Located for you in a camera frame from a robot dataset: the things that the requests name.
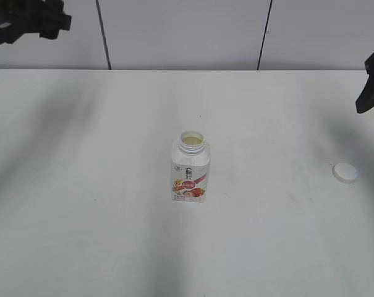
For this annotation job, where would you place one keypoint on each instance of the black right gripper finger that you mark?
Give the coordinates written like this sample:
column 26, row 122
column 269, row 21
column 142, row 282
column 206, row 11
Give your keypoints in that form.
column 365, row 101

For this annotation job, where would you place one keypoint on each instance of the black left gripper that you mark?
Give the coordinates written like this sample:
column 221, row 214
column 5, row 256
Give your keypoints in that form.
column 20, row 17

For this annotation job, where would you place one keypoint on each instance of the white strawberry yogurt bottle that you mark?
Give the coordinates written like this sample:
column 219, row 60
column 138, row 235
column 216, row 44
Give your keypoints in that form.
column 190, row 167

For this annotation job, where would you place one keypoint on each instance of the white plastic bottle cap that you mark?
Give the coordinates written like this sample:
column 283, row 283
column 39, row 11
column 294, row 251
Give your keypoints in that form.
column 345, row 173

